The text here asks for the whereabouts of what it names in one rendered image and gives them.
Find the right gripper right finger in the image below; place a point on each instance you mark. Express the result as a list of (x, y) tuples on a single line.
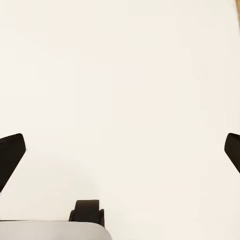
[(232, 148)]

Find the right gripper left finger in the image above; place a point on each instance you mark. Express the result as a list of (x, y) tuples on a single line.
[(12, 149)]

